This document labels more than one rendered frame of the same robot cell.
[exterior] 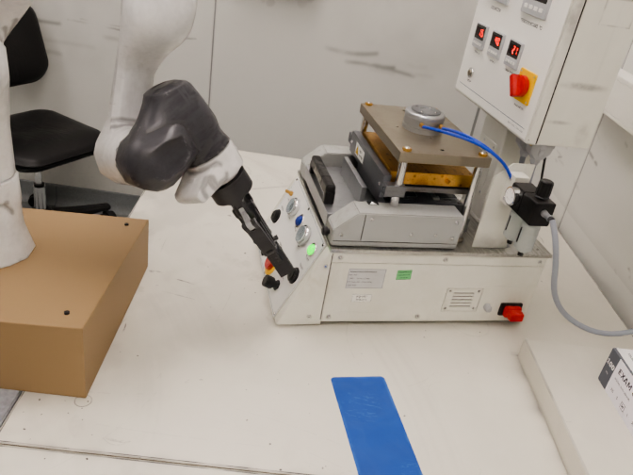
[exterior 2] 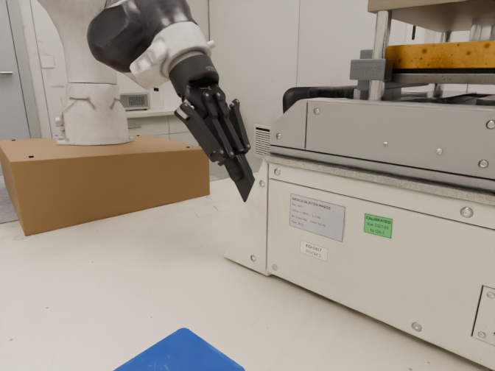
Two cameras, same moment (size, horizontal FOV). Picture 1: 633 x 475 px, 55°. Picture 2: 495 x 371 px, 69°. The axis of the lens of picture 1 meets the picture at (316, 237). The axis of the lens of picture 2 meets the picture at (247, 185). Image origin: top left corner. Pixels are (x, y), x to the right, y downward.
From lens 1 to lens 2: 0.91 m
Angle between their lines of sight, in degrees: 54
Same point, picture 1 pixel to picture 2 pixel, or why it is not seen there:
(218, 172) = (158, 48)
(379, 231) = (330, 134)
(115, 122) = not seen: hidden behind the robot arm
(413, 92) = not seen: outside the picture
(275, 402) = (93, 311)
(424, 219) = (409, 112)
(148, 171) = (90, 37)
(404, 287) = (382, 254)
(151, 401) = (41, 256)
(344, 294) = (289, 236)
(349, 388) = (179, 352)
